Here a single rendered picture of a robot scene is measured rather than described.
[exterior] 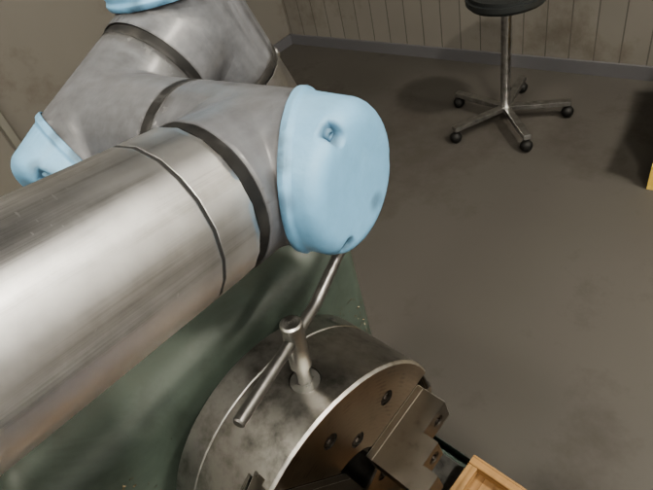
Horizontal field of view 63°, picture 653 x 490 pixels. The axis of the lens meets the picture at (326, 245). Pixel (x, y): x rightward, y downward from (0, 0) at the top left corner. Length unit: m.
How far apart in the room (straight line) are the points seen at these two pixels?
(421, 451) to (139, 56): 0.50
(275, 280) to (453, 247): 1.82
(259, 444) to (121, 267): 0.40
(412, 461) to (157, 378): 0.30
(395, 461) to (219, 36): 0.48
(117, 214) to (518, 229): 2.37
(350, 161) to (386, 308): 2.00
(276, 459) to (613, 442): 1.51
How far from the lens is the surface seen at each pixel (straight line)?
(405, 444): 0.65
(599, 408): 1.99
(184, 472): 0.63
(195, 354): 0.63
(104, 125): 0.31
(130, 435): 0.63
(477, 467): 0.86
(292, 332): 0.50
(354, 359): 0.59
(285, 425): 0.55
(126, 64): 0.34
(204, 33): 0.37
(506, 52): 3.02
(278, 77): 0.41
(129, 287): 0.18
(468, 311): 2.18
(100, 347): 0.18
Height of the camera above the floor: 1.69
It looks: 42 degrees down
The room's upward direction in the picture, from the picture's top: 16 degrees counter-clockwise
